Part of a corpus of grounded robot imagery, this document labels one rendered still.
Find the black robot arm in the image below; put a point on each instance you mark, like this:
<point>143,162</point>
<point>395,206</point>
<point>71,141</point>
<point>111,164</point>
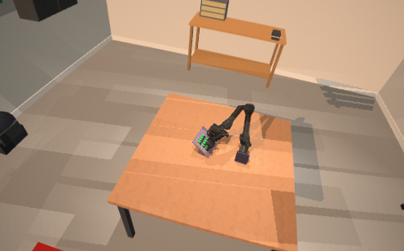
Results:
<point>244,138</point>

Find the grey switch panel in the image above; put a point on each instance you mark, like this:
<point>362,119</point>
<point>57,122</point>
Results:
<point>200,141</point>

